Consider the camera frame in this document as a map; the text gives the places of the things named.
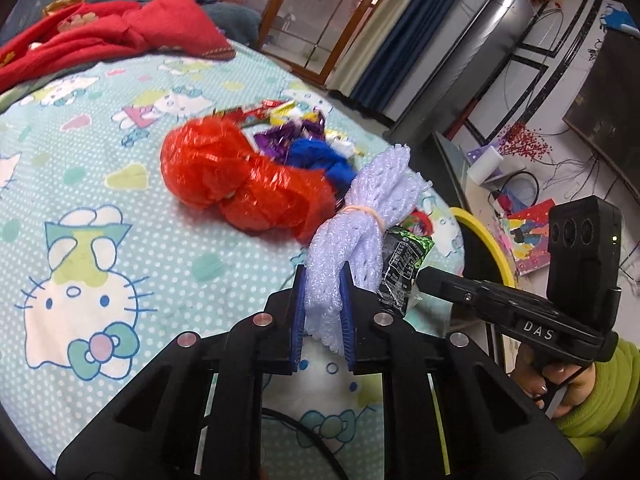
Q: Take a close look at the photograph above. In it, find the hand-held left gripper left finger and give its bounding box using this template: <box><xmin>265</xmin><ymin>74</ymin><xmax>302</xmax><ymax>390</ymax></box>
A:
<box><xmin>56</xmin><ymin>264</ymin><xmax>307</xmax><ymax>480</ymax></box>

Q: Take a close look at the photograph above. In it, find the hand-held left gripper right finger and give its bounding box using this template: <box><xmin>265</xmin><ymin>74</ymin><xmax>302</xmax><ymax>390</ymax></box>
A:
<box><xmin>339</xmin><ymin>262</ymin><xmax>586</xmax><ymax>480</ymax></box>

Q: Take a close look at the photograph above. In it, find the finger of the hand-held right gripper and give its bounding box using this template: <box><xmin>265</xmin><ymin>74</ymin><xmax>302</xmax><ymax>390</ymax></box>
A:
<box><xmin>416</xmin><ymin>266</ymin><xmax>483</xmax><ymax>308</ymax></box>

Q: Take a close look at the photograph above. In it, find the black green snack packet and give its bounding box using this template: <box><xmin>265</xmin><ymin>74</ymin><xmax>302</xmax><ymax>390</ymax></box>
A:
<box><xmin>377</xmin><ymin>225</ymin><xmax>436</xmax><ymax>317</ymax></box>

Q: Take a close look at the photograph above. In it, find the yellow trash bin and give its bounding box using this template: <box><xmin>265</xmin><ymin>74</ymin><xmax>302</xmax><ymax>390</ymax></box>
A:
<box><xmin>440</xmin><ymin>206</ymin><xmax>517</xmax><ymax>341</ymax></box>

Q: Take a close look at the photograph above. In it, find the white foam net bundle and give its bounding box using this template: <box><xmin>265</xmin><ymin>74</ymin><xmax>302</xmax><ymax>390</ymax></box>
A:
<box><xmin>304</xmin><ymin>144</ymin><xmax>435</xmax><ymax>361</ymax></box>

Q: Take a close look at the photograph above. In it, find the red plastic bag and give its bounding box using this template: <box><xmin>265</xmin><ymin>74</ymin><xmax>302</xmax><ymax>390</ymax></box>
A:
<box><xmin>160</xmin><ymin>115</ymin><xmax>337</xmax><ymax>246</ymax></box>

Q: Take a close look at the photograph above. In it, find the person's right forearm green sleeve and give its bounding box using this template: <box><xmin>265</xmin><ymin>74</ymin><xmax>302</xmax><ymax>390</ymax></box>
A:
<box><xmin>552</xmin><ymin>337</ymin><xmax>640</xmax><ymax>461</ymax></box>

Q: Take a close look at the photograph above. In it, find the person's right hand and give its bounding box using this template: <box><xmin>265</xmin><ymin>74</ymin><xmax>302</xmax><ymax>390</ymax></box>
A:
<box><xmin>510</xmin><ymin>342</ymin><xmax>596</xmax><ymax>418</ymax></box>

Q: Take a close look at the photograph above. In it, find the colourful painting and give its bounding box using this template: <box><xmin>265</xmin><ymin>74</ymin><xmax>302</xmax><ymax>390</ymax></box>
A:
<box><xmin>505</xmin><ymin>200</ymin><xmax>558</xmax><ymax>276</ymax></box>

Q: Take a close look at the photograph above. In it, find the dark television cabinet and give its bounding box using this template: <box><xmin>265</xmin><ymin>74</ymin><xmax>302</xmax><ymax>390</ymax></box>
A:
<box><xmin>431</xmin><ymin>131</ymin><xmax>521</xmax><ymax>361</ymax></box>

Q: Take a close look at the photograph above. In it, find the white paper roll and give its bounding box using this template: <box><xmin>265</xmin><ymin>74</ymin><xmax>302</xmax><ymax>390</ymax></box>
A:
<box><xmin>467</xmin><ymin>147</ymin><xmax>506</xmax><ymax>186</ymax></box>

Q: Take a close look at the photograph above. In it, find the red berry branch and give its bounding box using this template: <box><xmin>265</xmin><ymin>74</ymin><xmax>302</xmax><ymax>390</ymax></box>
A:
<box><xmin>497</xmin><ymin>122</ymin><xmax>553</xmax><ymax>161</ymax></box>

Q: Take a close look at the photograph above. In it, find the purple box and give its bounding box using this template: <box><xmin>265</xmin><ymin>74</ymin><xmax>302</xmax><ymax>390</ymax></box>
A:
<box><xmin>467</xmin><ymin>142</ymin><xmax>496</xmax><ymax>166</ymax></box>

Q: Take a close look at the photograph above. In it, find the blue plastic bag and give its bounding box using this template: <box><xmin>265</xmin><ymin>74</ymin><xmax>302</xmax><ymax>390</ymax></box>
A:
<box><xmin>287</xmin><ymin>137</ymin><xmax>358</xmax><ymax>193</ymax></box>

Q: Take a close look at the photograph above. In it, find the cartoon cat printed bedsheet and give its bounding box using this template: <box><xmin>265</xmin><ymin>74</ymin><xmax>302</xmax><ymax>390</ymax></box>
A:
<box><xmin>0</xmin><ymin>42</ymin><xmax>466</xmax><ymax>471</ymax></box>

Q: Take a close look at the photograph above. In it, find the purple foil wrapper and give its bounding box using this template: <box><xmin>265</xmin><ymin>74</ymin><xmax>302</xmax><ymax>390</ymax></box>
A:
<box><xmin>252</xmin><ymin>112</ymin><xmax>328</xmax><ymax>166</ymax></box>

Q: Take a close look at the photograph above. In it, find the red yellow candy wrapper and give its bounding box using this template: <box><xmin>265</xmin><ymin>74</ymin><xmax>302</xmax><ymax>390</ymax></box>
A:
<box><xmin>215</xmin><ymin>100</ymin><xmax>296</xmax><ymax>128</ymax></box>

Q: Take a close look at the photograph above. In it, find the grey tower air conditioner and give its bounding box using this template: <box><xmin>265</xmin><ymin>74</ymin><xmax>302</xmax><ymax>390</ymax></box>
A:
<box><xmin>385</xmin><ymin>0</ymin><xmax>535</xmax><ymax>148</ymax></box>

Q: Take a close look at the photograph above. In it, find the blue curtain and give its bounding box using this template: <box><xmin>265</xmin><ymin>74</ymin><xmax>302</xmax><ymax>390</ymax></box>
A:
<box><xmin>350</xmin><ymin>0</ymin><xmax>481</xmax><ymax>116</ymax></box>

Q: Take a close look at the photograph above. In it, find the beige curtain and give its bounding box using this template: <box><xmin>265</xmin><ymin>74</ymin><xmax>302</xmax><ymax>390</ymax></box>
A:
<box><xmin>327</xmin><ymin>0</ymin><xmax>426</xmax><ymax>98</ymax></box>

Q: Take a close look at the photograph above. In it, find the blue fleece sofa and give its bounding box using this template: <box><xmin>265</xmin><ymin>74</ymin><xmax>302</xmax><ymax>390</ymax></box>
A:
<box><xmin>205</xmin><ymin>2</ymin><xmax>263</xmax><ymax>51</ymax></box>

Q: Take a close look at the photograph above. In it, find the wooden glass door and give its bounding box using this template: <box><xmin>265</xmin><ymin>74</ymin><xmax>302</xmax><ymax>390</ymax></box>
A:
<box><xmin>257</xmin><ymin>0</ymin><xmax>396</xmax><ymax>86</ymax></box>

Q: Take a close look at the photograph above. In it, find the red blanket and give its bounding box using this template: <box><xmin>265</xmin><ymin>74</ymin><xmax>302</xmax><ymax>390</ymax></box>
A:
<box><xmin>0</xmin><ymin>0</ymin><xmax>236</xmax><ymax>93</ymax></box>

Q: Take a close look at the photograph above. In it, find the black wire ring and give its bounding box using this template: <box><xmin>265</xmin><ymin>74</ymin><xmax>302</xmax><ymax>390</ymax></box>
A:
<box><xmin>505</xmin><ymin>172</ymin><xmax>540</xmax><ymax>209</ymax></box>

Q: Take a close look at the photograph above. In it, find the bundle of wall cables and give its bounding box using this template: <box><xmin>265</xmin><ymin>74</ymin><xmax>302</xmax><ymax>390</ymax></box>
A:
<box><xmin>502</xmin><ymin>0</ymin><xmax>626</xmax><ymax>201</ymax></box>

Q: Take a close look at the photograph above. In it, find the black cable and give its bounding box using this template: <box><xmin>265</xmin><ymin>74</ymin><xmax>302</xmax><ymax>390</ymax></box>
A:
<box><xmin>262</xmin><ymin>407</ymin><xmax>351</xmax><ymax>480</ymax></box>

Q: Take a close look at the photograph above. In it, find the wall television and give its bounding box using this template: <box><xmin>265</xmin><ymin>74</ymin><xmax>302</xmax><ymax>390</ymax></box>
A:
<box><xmin>562</xmin><ymin>30</ymin><xmax>640</xmax><ymax>191</ymax></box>

